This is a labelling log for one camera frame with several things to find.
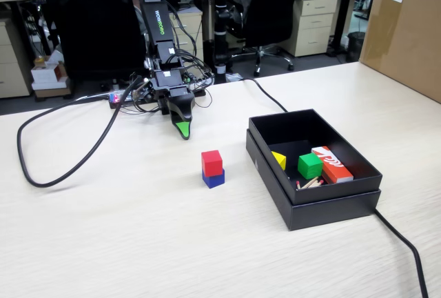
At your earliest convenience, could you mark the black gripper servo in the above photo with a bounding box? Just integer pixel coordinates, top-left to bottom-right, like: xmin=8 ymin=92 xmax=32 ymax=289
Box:
xmin=151 ymin=69 xmax=196 ymax=141

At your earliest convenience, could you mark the red cube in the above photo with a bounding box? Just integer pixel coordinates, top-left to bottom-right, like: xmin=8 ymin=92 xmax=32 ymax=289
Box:
xmin=201 ymin=150 xmax=224 ymax=177

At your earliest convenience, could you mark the blue cube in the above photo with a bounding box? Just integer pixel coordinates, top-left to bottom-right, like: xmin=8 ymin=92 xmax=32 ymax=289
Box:
xmin=201 ymin=168 xmax=226 ymax=189

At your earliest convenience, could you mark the green cube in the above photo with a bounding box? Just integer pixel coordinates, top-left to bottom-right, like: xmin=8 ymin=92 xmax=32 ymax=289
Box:
xmin=297 ymin=152 xmax=324 ymax=180

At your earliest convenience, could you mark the controller board with red LED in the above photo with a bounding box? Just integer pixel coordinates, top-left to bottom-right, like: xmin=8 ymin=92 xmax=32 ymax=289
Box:
xmin=108 ymin=91 xmax=135 ymax=110

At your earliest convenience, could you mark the yellow wedge block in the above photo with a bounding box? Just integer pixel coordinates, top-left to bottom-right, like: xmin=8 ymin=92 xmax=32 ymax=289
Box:
xmin=271 ymin=150 xmax=287 ymax=171

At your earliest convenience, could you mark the black cardboard box tray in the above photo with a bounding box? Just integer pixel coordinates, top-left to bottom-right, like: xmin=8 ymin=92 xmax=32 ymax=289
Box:
xmin=248 ymin=108 xmax=384 ymax=206

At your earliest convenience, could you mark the black pole with white bands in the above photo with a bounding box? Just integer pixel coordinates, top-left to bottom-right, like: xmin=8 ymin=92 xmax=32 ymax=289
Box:
xmin=212 ymin=0 xmax=231 ymax=84

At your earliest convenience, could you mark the large black mesh office chair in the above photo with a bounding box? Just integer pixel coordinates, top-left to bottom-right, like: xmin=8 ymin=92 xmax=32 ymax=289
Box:
xmin=38 ymin=0 xmax=149 ymax=83

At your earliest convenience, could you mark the flat white box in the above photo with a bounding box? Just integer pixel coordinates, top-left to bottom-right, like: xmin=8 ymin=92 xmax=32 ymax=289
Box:
xmin=31 ymin=80 xmax=69 ymax=91

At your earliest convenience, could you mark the white cardboard box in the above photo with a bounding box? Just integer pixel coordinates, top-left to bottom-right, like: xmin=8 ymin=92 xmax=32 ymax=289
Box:
xmin=30 ymin=62 xmax=69 ymax=84

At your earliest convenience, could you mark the orange and white matchbox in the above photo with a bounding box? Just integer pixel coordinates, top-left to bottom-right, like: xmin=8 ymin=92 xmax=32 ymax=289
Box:
xmin=311 ymin=146 xmax=355 ymax=184

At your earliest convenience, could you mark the cream three-drawer cabinet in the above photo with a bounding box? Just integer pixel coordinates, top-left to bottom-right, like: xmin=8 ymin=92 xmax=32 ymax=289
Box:
xmin=280 ymin=0 xmax=338 ymax=58

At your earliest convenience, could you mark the black open box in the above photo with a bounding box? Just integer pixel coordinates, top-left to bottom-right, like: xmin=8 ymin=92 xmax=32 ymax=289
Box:
xmin=245 ymin=128 xmax=382 ymax=232

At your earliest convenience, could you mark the black waste bin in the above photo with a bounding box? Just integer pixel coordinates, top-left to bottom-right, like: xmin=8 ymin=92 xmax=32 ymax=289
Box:
xmin=346 ymin=31 xmax=366 ymax=63

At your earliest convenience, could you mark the office desk with black legs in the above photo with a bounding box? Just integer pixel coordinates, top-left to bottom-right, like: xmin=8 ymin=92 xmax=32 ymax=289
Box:
xmin=206 ymin=0 xmax=378 ymax=58

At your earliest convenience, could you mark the large brown cardboard box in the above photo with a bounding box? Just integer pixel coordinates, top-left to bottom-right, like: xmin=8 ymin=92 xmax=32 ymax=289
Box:
xmin=358 ymin=0 xmax=441 ymax=104

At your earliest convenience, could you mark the thick black camera cable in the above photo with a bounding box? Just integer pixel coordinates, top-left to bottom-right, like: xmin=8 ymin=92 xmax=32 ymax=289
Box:
xmin=16 ymin=76 xmax=142 ymax=188

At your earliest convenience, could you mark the black power cable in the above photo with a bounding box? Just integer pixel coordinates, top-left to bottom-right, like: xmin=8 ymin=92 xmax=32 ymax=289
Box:
xmin=237 ymin=77 xmax=430 ymax=298

